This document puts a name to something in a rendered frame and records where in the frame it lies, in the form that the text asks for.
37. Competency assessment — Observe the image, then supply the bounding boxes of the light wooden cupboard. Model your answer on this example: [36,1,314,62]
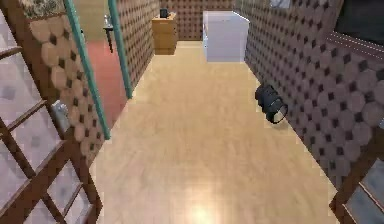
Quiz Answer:
[151,12,178,56]

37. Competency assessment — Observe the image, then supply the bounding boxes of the white fridge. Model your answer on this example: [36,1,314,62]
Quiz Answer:
[202,10,251,63]

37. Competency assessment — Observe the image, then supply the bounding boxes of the brown glazed room door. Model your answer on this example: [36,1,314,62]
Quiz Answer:
[0,0,104,224]

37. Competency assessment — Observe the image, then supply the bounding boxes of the brown framed window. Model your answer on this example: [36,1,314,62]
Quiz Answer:
[328,0,384,56]

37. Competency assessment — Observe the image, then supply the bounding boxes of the teal door frame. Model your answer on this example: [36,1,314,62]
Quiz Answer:
[63,0,134,141]

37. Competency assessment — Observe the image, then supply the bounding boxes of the silver door handle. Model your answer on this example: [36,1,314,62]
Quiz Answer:
[50,99,71,135]

